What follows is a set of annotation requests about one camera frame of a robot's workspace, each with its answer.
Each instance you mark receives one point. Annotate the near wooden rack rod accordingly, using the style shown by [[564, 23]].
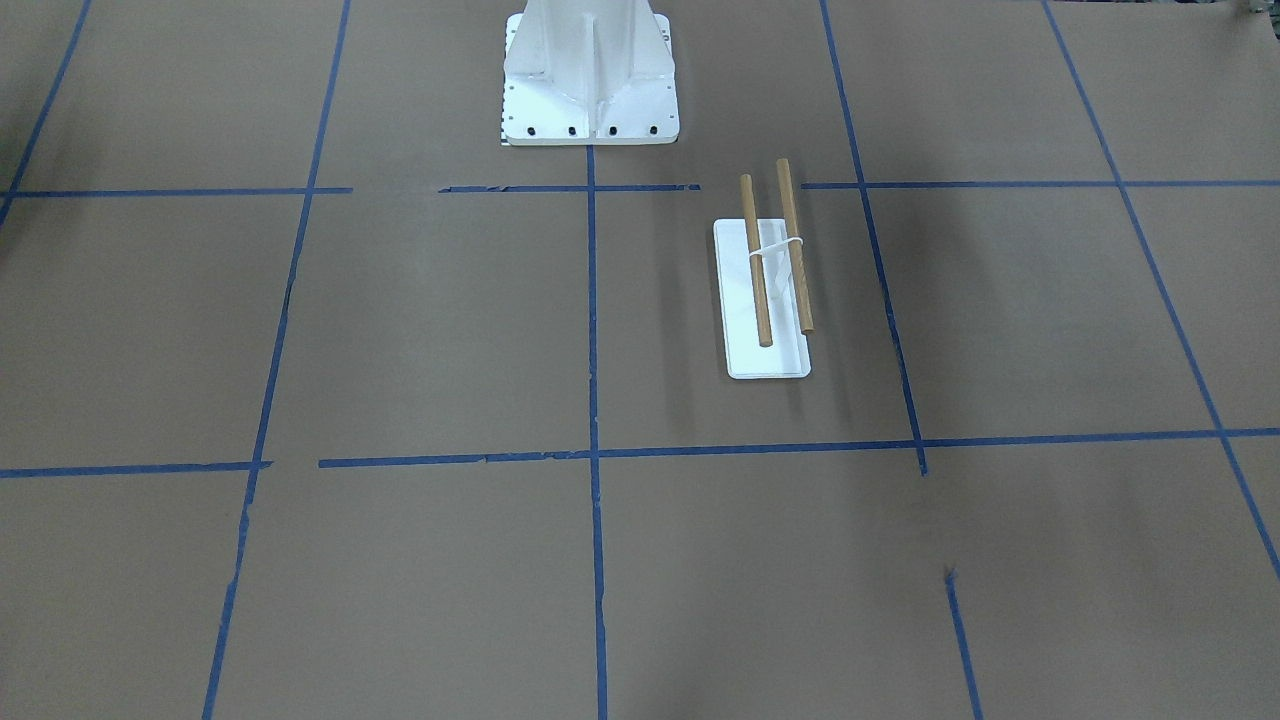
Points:
[[759, 290]]

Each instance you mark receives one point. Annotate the white pedestal column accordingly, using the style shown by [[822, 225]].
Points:
[[579, 73]]

